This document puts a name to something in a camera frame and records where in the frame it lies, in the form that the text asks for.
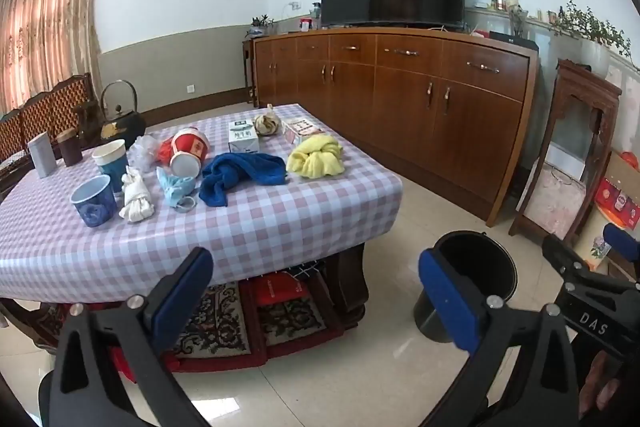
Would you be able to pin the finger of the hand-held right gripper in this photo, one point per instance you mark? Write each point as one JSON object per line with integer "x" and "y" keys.
{"x": 562, "y": 254}
{"x": 622, "y": 238}

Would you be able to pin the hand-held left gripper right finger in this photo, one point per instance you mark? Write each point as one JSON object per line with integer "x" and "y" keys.
{"x": 450, "y": 302}

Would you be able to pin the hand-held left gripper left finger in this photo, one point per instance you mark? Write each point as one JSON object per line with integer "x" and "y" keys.
{"x": 186, "y": 292}

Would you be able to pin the black plastic bucket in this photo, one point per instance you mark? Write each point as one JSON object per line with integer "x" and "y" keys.
{"x": 475, "y": 262}

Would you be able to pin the red paper cup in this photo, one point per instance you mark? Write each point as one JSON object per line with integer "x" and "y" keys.
{"x": 192, "y": 147}

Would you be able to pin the white and blue paper cup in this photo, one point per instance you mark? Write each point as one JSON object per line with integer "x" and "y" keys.
{"x": 111, "y": 167}

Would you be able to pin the person's right hand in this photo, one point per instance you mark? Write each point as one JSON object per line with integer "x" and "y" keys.
{"x": 600, "y": 382}

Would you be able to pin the cardboard box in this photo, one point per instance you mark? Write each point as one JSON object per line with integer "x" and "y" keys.
{"x": 617, "y": 202}

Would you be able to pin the patterned red rug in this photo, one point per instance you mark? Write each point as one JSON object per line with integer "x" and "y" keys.
{"x": 220, "y": 327}

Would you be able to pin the blue face mask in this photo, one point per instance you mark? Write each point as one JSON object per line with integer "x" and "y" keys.
{"x": 172, "y": 189}

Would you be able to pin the white crumpled cloth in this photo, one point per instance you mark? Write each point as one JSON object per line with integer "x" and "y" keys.
{"x": 136, "y": 199}

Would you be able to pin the table with checkered cloth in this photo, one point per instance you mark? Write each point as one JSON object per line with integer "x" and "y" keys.
{"x": 275, "y": 217}

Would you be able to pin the blue patterned paper cup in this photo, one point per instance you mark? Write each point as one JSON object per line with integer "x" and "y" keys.
{"x": 95, "y": 207}

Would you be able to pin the blue towel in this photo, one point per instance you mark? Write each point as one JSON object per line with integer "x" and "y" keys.
{"x": 235, "y": 172}

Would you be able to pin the red mesh bag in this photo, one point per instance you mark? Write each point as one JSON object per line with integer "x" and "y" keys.
{"x": 165, "y": 151}

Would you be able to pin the tall wooden stand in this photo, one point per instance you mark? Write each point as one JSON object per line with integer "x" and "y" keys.
{"x": 590, "y": 97}

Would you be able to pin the clear plastic bag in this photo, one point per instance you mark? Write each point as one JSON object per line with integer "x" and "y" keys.
{"x": 145, "y": 151}

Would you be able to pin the white milk carton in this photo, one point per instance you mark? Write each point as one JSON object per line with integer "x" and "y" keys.
{"x": 243, "y": 139}

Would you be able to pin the black iron kettle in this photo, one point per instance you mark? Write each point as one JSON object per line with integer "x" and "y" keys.
{"x": 122, "y": 127}

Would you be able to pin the brown tea canister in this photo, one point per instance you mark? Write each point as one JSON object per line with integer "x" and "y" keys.
{"x": 70, "y": 149}

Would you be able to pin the yellow towel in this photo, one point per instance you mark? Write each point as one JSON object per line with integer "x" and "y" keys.
{"x": 317, "y": 159}

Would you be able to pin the crumpled beige paper bag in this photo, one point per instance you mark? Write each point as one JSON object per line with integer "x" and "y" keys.
{"x": 267, "y": 123}

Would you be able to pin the red and white box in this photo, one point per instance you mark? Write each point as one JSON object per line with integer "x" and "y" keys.
{"x": 300, "y": 129}

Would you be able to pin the grey metal tin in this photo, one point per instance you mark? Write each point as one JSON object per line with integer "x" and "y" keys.
{"x": 42, "y": 154}

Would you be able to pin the brown wooden sideboard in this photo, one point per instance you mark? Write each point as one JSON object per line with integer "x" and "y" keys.
{"x": 400, "y": 107}

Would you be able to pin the trailing green plant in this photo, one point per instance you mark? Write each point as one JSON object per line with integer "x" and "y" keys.
{"x": 595, "y": 27}

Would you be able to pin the black set-top box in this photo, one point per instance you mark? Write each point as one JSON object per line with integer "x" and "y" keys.
{"x": 515, "y": 41}

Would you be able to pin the wooden bench sofa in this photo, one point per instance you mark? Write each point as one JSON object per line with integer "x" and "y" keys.
{"x": 50, "y": 112}

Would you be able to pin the small potted plant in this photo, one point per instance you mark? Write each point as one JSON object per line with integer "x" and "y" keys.
{"x": 260, "y": 27}

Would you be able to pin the small white and red container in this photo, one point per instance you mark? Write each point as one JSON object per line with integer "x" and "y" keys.
{"x": 305, "y": 25}

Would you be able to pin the beige patterned curtain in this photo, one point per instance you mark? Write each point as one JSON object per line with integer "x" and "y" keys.
{"x": 45, "y": 17}

